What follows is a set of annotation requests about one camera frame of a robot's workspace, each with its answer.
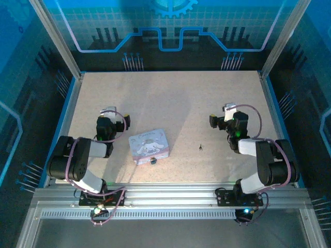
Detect base connector with led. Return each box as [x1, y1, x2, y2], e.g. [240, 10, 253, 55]
[234, 207, 256, 223]
[90, 204, 110, 218]

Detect slotted grey cable duct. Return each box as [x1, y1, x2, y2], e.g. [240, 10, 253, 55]
[40, 210, 302, 221]

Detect right base connector with LED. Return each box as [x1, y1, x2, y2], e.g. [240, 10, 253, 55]
[234, 207, 256, 223]

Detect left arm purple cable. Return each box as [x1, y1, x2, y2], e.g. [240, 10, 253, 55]
[66, 109, 128, 227]

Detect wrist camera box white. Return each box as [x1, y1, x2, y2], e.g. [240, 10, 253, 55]
[100, 106, 117, 117]
[223, 103, 237, 122]

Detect aluminium table side rail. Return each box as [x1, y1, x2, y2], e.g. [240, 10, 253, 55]
[43, 72, 85, 187]
[258, 70, 298, 187]

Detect aluminium frame post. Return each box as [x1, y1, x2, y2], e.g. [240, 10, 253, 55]
[28, 0, 85, 80]
[259, 0, 312, 80]

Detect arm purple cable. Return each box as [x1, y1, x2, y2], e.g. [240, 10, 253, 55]
[226, 104, 293, 226]
[66, 109, 128, 227]

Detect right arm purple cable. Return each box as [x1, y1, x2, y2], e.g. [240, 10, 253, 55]
[226, 104, 293, 226]

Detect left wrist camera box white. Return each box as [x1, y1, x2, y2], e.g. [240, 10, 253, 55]
[100, 106, 117, 117]

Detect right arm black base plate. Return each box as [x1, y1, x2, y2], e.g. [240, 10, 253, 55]
[215, 189, 264, 208]

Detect aluminium mounting rail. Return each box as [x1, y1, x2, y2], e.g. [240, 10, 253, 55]
[31, 183, 311, 210]

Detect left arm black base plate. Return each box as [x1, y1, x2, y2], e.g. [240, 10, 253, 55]
[78, 190, 127, 208]

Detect pastel cartoon tin box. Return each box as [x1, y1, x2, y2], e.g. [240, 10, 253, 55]
[128, 128, 170, 167]

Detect left base connector with LED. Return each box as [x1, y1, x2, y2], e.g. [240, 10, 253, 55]
[90, 204, 110, 218]

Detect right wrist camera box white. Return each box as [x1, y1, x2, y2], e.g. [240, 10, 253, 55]
[223, 103, 237, 122]

